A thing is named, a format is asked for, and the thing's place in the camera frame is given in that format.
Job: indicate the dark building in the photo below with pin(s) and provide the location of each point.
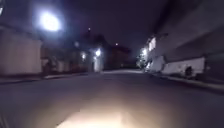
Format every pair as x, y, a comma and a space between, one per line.
116, 58

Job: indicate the grey asphalt road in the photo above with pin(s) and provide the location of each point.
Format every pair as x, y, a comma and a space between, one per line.
110, 96

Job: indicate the row of dark buildings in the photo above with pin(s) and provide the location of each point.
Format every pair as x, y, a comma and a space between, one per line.
66, 60

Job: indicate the street lamp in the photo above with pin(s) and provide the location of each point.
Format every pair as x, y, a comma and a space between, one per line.
50, 22

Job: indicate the pale kerb strip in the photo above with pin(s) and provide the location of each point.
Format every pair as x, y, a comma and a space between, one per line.
196, 82
30, 78

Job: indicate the large grey building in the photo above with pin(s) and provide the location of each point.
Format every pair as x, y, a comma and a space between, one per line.
190, 30

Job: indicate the pale wall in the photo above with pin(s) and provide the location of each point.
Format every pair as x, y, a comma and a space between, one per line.
18, 55

